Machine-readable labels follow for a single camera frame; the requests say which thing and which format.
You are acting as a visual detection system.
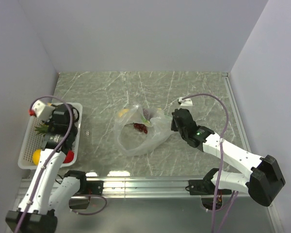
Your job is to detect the orange fruit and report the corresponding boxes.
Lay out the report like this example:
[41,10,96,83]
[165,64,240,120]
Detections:
[34,124,49,136]

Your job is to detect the red pepper in basket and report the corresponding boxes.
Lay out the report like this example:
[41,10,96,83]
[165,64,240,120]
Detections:
[63,150,74,164]

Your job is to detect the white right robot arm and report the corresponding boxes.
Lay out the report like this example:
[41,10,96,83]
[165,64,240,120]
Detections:
[171,109,286,207]

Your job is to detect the yellow lemon in basket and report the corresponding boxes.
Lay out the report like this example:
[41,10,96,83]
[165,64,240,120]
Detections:
[32,149,41,166]

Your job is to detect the clear plastic bag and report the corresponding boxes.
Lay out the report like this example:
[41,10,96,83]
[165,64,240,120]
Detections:
[113,104,174,156]

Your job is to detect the red grape bunch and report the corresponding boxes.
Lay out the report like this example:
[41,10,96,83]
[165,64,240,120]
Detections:
[133,123,148,134]

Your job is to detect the aluminium mounting rail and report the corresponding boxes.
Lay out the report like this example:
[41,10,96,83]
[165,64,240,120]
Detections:
[17,176,274,199]

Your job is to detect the aluminium side rail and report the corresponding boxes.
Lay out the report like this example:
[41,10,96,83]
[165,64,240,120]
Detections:
[222,72,251,152]

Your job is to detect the purple fruit in bag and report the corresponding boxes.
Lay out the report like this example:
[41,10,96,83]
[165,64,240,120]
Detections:
[143,108,156,120]

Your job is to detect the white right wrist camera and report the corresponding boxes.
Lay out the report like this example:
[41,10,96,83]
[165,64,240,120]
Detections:
[178,97,193,109]

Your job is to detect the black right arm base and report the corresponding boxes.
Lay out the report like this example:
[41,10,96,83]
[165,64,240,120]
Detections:
[185,180,232,211]

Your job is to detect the yellow lemon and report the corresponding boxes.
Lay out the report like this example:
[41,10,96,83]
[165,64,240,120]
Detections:
[118,108,129,117]
[32,149,41,166]

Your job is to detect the white plastic basket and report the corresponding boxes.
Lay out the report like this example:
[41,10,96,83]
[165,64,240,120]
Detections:
[18,102,83,170]

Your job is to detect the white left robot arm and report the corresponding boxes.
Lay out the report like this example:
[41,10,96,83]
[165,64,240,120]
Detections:
[5,100,88,233]

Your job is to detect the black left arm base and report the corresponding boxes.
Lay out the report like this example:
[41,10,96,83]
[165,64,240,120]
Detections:
[69,181,103,210]

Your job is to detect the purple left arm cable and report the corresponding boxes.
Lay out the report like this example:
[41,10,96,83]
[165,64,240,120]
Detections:
[13,95,107,233]

